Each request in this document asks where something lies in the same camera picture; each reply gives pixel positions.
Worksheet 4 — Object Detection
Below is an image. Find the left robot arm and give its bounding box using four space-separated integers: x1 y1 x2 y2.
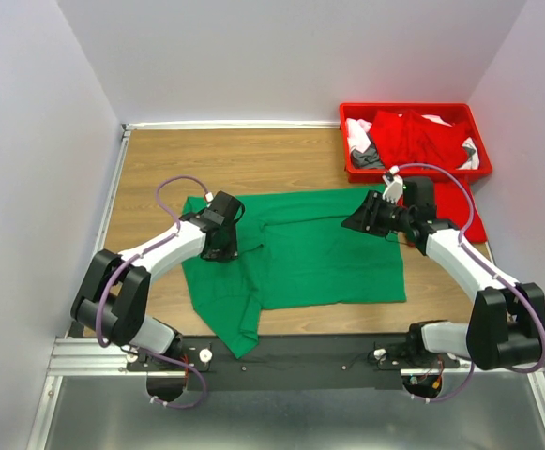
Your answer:
70 191 245 358

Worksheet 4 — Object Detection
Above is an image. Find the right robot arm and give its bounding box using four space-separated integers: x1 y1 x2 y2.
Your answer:
342 175 545 371

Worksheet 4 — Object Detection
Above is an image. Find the folded red t shirt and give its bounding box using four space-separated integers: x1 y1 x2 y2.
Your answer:
393 177 489 244

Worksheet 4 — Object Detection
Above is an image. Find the red t shirt in bin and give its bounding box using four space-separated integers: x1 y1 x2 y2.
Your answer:
371 110 470 170

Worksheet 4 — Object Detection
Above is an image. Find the red plastic bin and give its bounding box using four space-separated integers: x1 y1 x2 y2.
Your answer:
339 102 492 183

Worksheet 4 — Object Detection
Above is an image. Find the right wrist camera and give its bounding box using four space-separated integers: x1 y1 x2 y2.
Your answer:
382 166 403 204

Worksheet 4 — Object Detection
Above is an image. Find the white pink t shirt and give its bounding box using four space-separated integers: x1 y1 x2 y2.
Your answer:
345 118 372 152

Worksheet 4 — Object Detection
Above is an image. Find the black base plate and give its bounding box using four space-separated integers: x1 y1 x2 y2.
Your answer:
126 333 461 394

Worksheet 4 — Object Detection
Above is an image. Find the grey t shirt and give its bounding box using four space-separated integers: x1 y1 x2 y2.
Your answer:
350 144 386 170

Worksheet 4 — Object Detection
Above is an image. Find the green t shirt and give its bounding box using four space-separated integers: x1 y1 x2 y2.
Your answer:
182 187 406 358

